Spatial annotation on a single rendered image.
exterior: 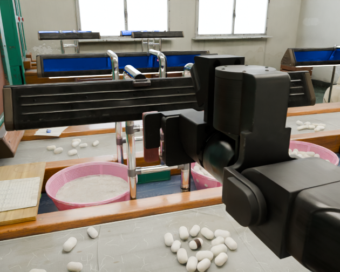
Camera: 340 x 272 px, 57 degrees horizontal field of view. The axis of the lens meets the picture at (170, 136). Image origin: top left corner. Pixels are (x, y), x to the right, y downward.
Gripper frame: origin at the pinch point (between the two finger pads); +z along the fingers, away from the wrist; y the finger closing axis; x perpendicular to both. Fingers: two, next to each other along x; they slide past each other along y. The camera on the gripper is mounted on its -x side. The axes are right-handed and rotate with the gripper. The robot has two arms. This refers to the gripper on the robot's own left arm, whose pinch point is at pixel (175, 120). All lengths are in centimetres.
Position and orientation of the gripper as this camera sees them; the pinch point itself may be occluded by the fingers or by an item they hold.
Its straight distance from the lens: 48.8
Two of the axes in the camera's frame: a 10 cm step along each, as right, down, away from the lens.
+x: 0.0, 9.4, 3.3
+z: -3.7, -3.0, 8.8
